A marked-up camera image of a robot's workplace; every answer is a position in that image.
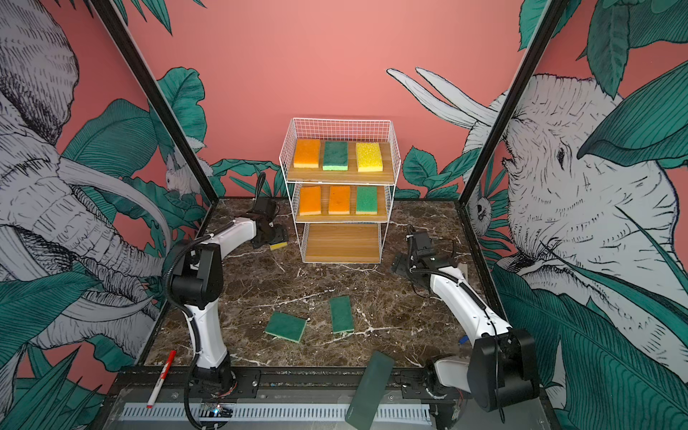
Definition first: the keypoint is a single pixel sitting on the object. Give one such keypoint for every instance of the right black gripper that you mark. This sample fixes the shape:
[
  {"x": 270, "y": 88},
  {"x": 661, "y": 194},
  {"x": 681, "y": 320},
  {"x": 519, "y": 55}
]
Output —
[{"x": 401, "y": 268}]

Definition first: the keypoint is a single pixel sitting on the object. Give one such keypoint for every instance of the yellow sponge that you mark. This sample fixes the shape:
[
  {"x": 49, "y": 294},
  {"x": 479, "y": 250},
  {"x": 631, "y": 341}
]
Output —
[
  {"x": 278, "y": 245},
  {"x": 369, "y": 157}
]

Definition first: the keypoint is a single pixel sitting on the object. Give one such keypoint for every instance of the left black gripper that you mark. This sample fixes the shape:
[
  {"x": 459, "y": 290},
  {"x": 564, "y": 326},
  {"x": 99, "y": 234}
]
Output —
[{"x": 281, "y": 234}]

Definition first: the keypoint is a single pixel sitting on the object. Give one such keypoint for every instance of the left black frame post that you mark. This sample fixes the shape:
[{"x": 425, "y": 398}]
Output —
[{"x": 115, "y": 26}]

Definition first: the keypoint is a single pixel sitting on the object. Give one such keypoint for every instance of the beige plastic clip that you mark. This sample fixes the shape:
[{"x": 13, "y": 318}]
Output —
[{"x": 465, "y": 271}]

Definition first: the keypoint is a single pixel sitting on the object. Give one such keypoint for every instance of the black frame post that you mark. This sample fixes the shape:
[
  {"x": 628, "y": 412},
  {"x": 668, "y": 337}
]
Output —
[
  {"x": 547, "y": 24},
  {"x": 115, "y": 26}
]

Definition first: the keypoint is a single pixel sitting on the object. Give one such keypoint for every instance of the orange sponge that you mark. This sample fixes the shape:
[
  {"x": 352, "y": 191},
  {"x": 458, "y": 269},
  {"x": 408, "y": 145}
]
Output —
[
  {"x": 339, "y": 200},
  {"x": 307, "y": 154},
  {"x": 310, "y": 201}
]

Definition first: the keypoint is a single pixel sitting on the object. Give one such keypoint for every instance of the white slotted cable duct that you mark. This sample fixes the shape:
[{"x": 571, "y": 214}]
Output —
[{"x": 273, "y": 412}]

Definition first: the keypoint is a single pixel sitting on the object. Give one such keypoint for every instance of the right black frame post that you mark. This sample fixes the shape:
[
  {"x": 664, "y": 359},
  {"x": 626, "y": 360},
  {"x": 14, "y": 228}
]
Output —
[{"x": 547, "y": 24}]

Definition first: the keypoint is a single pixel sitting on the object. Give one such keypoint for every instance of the dark green foreground sponge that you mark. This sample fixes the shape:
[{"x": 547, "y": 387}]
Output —
[{"x": 370, "y": 392}]

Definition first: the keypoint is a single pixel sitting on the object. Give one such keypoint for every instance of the red white marker pen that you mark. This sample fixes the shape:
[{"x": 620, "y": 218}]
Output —
[{"x": 161, "y": 380}]

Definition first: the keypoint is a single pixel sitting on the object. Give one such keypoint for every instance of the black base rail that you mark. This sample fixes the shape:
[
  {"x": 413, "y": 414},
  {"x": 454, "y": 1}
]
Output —
[{"x": 414, "y": 383}]

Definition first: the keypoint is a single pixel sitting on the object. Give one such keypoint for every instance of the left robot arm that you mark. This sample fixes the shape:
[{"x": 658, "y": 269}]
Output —
[{"x": 194, "y": 282}]

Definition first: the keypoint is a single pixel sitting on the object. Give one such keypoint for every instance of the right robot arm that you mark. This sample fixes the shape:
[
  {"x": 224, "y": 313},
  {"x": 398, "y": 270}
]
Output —
[{"x": 502, "y": 369}]

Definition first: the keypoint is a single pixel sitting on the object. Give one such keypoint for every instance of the white wire three-tier shelf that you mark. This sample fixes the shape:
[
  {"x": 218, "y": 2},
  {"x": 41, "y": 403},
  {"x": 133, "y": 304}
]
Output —
[{"x": 341, "y": 177}]

